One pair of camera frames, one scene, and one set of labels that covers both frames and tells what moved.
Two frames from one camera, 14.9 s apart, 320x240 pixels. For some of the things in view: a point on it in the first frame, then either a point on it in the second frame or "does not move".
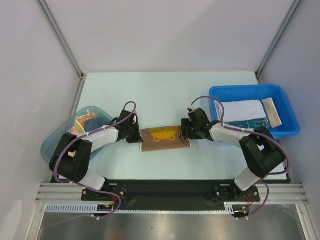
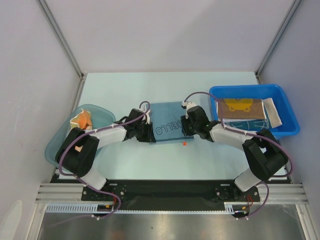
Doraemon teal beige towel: x=272 y=120 does not move
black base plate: x=169 y=195 does not move
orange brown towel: x=162 y=137 -> x=240 y=108
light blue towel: x=92 y=124 -> x=166 y=121
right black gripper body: x=186 y=130 does not move
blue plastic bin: x=284 y=110 does not move
